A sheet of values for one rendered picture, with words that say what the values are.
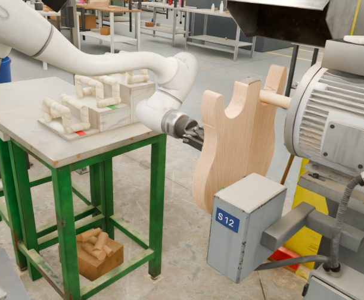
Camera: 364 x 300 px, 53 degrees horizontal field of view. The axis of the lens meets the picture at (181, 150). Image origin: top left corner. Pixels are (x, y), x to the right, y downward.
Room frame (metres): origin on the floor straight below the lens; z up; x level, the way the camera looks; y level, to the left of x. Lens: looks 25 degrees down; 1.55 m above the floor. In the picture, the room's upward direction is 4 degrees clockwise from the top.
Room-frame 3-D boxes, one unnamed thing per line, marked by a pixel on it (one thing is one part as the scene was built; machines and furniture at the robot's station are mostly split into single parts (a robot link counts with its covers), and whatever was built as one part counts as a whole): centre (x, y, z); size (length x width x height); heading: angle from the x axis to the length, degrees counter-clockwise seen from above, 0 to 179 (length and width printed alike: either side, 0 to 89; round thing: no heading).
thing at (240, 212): (0.69, -0.23, 0.99); 0.24 x 0.21 x 0.26; 47
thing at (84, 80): (1.55, 0.42, 1.12); 0.20 x 0.03 x 0.03; 46
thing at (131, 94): (1.69, 0.29, 1.02); 0.27 x 0.15 x 0.17; 47
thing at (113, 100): (1.51, 0.32, 1.04); 0.11 x 0.03 x 0.03; 137
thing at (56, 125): (1.47, 0.50, 0.94); 0.27 x 0.15 x 0.01; 47
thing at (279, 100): (1.02, -0.23, 1.25); 0.18 x 0.03 x 0.03; 47
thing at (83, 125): (1.40, 0.43, 0.96); 0.11 x 0.03 x 0.03; 137
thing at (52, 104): (1.43, 0.53, 1.04); 0.20 x 0.03 x 0.03; 46
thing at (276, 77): (1.06, -0.25, 1.28); 0.07 x 0.04 x 0.10; 137
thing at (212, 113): (0.87, -0.08, 1.26); 0.07 x 0.04 x 0.09; 137
